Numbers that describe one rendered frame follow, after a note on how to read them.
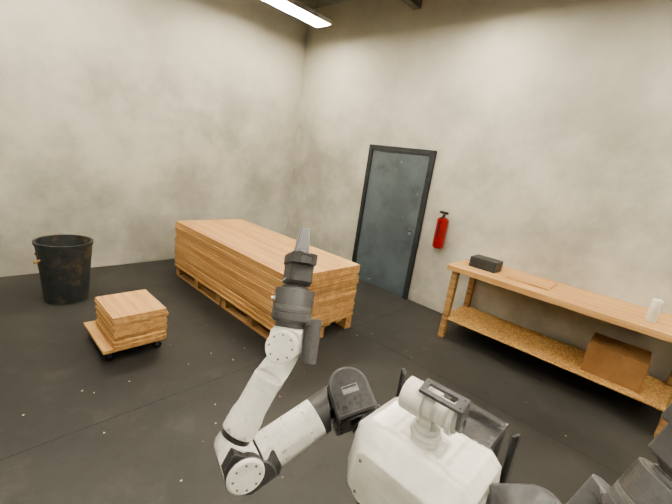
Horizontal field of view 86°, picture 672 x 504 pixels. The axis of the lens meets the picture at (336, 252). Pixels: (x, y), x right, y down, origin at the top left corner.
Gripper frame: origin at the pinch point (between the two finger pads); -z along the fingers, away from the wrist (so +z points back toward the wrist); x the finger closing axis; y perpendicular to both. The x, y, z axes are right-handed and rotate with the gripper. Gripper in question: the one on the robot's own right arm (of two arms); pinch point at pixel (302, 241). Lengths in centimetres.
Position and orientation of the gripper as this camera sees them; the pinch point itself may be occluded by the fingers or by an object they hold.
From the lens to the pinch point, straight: 82.2
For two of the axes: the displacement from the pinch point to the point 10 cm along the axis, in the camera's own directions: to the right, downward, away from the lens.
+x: 3.3, -1.0, -9.4
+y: -9.3, -1.8, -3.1
